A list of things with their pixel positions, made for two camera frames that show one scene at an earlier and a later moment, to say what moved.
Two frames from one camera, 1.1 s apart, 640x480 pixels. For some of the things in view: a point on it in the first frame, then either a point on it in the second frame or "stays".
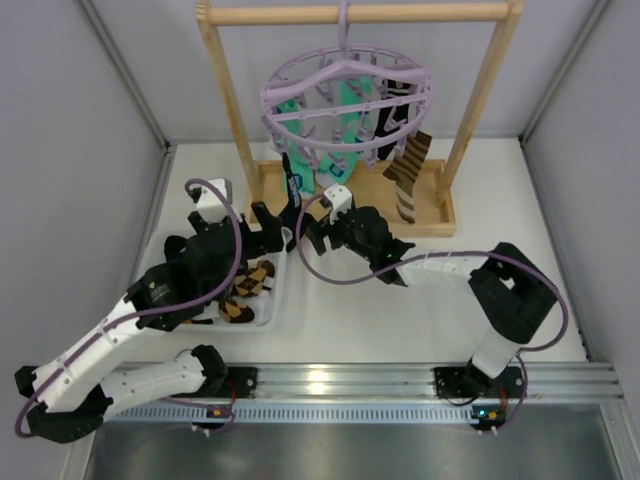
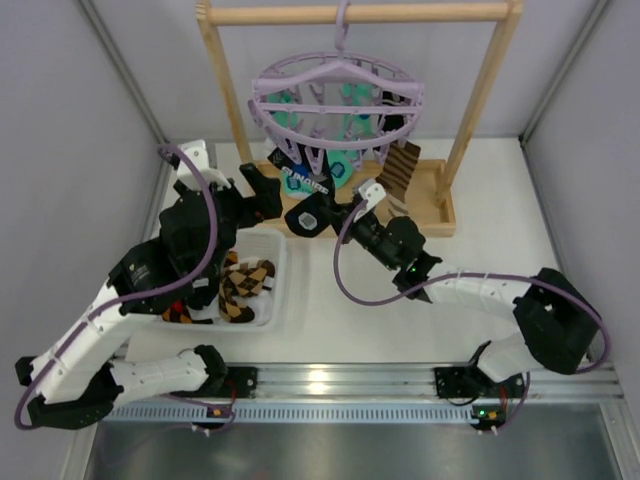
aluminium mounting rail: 418,382 stays
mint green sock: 290,106 -> 287,119
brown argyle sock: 249,283 stays
